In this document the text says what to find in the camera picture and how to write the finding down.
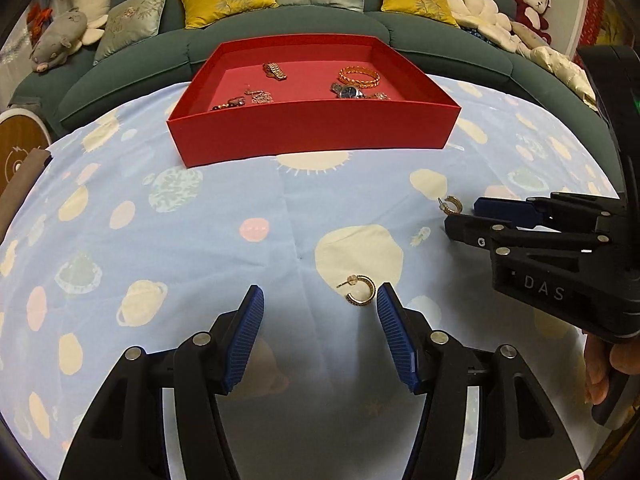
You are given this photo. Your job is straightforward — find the cream quilted blanket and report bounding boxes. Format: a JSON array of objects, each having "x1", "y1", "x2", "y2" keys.
[{"x1": 520, "y1": 45, "x2": 601, "y2": 111}]

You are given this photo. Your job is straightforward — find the silver wristwatch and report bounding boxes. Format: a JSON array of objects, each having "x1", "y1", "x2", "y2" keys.
[{"x1": 330, "y1": 82, "x2": 371, "y2": 101}]

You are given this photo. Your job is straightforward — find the gold chain bangle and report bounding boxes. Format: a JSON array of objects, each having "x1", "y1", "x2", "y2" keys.
[{"x1": 338, "y1": 66, "x2": 382, "y2": 89}]

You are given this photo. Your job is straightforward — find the red shallow box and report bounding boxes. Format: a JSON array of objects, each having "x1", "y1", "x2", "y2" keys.
[{"x1": 166, "y1": 35, "x2": 462, "y2": 169}]

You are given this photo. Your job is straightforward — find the person's right hand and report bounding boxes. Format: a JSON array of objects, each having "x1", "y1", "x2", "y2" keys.
[{"x1": 582, "y1": 332, "x2": 615, "y2": 406}]

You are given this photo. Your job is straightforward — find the blue planet print tablecloth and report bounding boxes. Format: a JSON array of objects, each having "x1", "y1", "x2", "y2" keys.
[{"x1": 0, "y1": 72, "x2": 626, "y2": 480}]

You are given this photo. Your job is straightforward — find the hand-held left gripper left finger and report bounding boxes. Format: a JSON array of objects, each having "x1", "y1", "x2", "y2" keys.
[{"x1": 57, "y1": 284, "x2": 265, "y2": 480}]

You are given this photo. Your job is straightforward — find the red monkey plush toy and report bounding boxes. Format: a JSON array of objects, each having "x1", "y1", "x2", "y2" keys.
[{"x1": 510, "y1": 0, "x2": 553, "y2": 46}]

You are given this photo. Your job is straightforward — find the small beige plush toy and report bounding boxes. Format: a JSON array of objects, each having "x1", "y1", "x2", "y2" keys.
[{"x1": 510, "y1": 22, "x2": 543, "y2": 51}]

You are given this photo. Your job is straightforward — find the white sheer curtain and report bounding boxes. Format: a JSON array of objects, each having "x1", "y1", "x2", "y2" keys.
[{"x1": 0, "y1": 0, "x2": 41, "y2": 111}]

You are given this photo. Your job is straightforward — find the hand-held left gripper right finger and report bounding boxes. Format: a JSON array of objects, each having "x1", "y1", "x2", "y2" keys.
[{"x1": 376, "y1": 282, "x2": 581, "y2": 480}]

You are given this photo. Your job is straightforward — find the grey pig plush toy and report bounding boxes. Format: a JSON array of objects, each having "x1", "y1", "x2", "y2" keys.
[{"x1": 29, "y1": 7, "x2": 90, "y2": 73}]

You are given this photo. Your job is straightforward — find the orange-red plush toy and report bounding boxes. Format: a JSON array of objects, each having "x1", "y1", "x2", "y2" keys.
[{"x1": 27, "y1": 2, "x2": 53, "y2": 28}]

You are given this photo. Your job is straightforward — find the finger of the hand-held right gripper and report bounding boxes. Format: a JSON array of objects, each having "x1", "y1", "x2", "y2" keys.
[
  {"x1": 444, "y1": 215, "x2": 622, "y2": 257},
  {"x1": 474, "y1": 192, "x2": 625, "y2": 234}
]

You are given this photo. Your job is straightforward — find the cream flower-shaped cushion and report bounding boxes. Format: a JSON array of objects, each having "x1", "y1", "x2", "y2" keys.
[{"x1": 445, "y1": 0, "x2": 516, "y2": 51}]

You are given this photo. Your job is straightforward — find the dark green sofa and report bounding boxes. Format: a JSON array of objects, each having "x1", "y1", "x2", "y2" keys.
[{"x1": 10, "y1": 0, "x2": 606, "y2": 136}]

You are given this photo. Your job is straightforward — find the red hanging decoration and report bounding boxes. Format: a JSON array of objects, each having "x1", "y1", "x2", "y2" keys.
[{"x1": 582, "y1": 0, "x2": 608, "y2": 53}]

